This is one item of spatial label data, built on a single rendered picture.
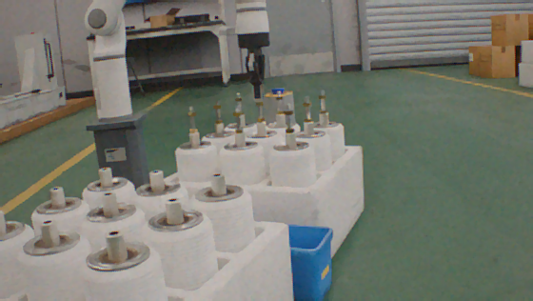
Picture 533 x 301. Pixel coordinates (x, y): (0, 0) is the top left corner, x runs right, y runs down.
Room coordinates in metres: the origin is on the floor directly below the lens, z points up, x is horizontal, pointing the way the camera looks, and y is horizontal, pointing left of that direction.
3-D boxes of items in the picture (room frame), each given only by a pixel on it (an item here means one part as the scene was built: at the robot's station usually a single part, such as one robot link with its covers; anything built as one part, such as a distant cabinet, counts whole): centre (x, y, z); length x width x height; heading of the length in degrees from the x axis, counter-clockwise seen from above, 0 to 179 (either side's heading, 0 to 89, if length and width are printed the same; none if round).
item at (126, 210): (0.65, 0.24, 0.25); 0.08 x 0.08 x 0.01
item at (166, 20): (5.92, 1.11, 0.87); 0.40 x 0.30 x 0.23; 77
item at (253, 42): (1.15, 0.01, 0.45); 0.08 x 0.08 x 0.09
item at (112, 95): (1.34, 0.42, 0.39); 0.09 x 0.09 x 0.17; 1
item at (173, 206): (0.60, 0.13, 0.26); 0.02 x 0.02 x 0.03
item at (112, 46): (1.34, 0.42, 0.54); 0.09 x 0.09 x 0.17; 86
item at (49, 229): (0.55, 0.29, 0.26); 0.02 x 0.02 x 0.03
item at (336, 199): (1.15, 0.01, 0.09); 0.39 x 0.39 x 0.18; 65
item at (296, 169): (0.99, -0.05, 0.16); 0.10 x 0.10 x 0.18
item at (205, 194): (0.71, 0.08, 0.25); 0.08 x 0.08 x 0.01
